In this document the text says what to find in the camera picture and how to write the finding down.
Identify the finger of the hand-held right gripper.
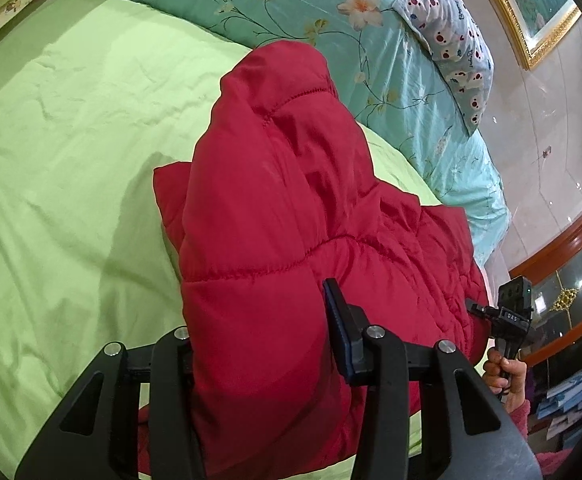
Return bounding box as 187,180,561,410
466,299,496,321

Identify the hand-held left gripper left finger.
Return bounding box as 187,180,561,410
13,326,206,480

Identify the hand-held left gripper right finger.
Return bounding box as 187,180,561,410
322,278,542,480

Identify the red quilted jacket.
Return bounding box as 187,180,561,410
152,41,490,477

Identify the person's right forearm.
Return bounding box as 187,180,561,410
507,399,574,480

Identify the person's right hand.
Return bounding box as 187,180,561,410
483,348,528,404

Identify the wooden glass cabinet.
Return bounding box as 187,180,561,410
508,182,582,367

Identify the stack of blue books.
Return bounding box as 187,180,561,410
536,355,582,453

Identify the light green bed sheet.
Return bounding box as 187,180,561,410
0,0,492,480

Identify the white spotted pillow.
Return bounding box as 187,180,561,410
392,0,496,137

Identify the gold framed picture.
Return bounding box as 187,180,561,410
463,0,582,72

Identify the teal floral quilt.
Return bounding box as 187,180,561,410
92,0,512,267

